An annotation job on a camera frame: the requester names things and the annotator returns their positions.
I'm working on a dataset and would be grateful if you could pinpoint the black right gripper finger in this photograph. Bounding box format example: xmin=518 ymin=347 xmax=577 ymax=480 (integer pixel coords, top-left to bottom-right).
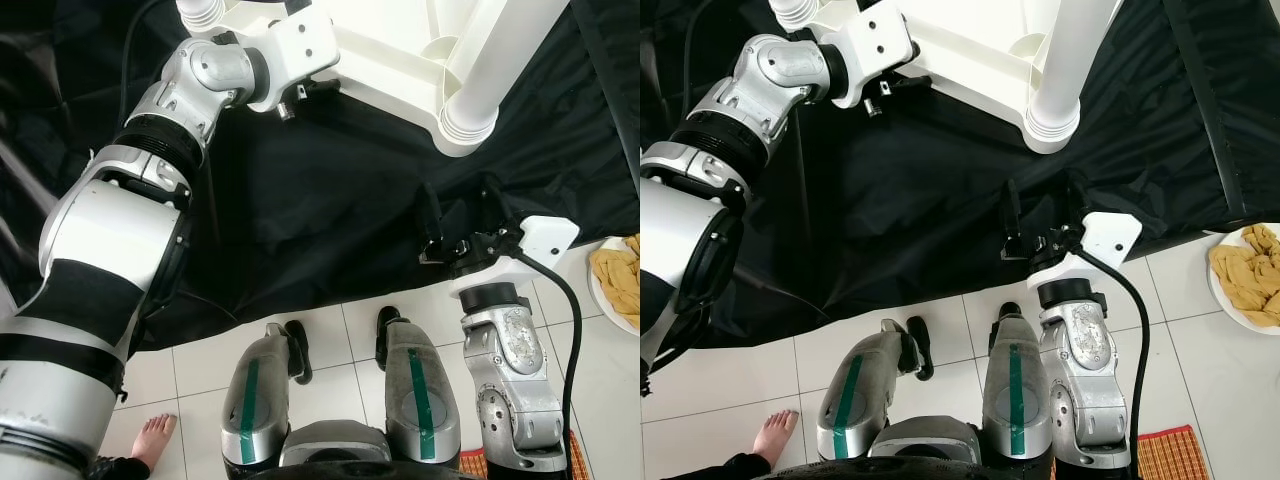
xmin=1000 ymin=178 xmax=1026 ymax=263
xmin=1062 ymin=172 xmax=1091 ymax=236
xmin=420 ymin=185 xmax=446 ymax=263
xmin=480 ymin=175 xmax=506 ymax=241

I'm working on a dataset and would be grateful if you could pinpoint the white plastic table top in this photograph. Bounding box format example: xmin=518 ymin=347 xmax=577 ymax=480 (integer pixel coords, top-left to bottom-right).
xmin=215 ymin=0 xmax=571 ymax=159
xmin=800 ymin=0 xmax=1126 ymax=156

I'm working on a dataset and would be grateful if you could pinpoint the white plastic table leg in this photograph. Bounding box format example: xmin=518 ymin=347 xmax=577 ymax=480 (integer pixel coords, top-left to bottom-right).
xmin=438 ymin=0 xmax=571 ymax=141
xmin=770 ymin=0 xmax=823 ymax=31
xmin=178 ymin=0 xmax=229 ymax=36
xmin=1022 ymin=0 xmax=1121 ymax=141

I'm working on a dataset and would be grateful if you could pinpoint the black table cloth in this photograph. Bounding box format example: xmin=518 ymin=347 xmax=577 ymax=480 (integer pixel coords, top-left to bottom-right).
xmin=640 ymin=0 xmax=1280 ymax=349
xmin=0 ymin=0 xmax=641 ymax=351

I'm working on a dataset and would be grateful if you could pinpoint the white round plate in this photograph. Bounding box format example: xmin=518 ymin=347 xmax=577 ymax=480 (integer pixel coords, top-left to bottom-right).
xmin=1205 ymin=225 xmax=1280 ymax=331
xmin=588 ymin=235 xmax=641 ymax=336

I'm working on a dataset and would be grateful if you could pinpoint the crumpled yellow cloth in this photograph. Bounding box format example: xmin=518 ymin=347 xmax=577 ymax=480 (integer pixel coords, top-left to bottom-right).
xmin=592 ymin=235 xmax=641 ymax=326
xmin=1210 ymin=225 xmax=1280 ymax=326

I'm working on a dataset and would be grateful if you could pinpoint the black robot waist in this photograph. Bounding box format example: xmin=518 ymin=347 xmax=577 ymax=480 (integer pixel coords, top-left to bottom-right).
xmin=755 ymin=415 xmax=1051 ymax=480
xmin=250 ymin=420 xmax=471 ymax=480

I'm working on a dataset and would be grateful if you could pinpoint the red woven floor mat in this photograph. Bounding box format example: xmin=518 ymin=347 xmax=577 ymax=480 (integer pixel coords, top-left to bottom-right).
xmin=1135 ymin=425 xmax=1211 ymax=480
xmin=460 ymin=430 xmax=591 ymax=480

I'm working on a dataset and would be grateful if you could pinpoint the person bare foot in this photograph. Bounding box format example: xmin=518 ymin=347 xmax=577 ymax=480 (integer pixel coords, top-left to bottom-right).
xmin=130 ymin=413 xmax=179 ymax=471
xmin=750 ymin=408 xmax=801 ymax=466

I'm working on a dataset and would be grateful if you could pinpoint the person black trouser leg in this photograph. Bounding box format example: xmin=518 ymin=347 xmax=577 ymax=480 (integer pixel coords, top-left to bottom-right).
xmin=88 ymin=455 xmax=151 ymax=480
xmin=665 ymin=452 xmax=771 ymax=480

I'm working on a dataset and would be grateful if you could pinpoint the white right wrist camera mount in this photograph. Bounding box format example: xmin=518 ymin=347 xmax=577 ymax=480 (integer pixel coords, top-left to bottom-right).
xmin=450 ymin=215 xmax=581 ymax=301
xmin=1030 ymin=212 xmax=1143 ymax=291

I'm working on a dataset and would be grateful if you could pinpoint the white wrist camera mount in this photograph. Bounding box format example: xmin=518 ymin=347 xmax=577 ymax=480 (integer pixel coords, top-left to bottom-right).
xmin=815 ymin=0 xmax=921 ymax=109
xmin=245 ymin=5 xmax=341 ymax=113
xmin=1030 ymin=212 xmax=1143 ymax=291
xmin=450 ymin=215 xmax=581 ymax=301

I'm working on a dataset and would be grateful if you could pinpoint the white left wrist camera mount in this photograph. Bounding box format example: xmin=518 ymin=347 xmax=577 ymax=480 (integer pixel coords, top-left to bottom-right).
xmin=245 ymin=5 xmax=341 ymax=113
xmin=815 ymin=0 xmax=921 ymax=109

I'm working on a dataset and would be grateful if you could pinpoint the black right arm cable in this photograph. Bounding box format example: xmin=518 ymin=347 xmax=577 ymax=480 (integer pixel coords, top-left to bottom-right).
xmin=1080 ymin=250 xmax=1151 ymax=480
xmin=515 ymin=255 xmax=583 ymax=471

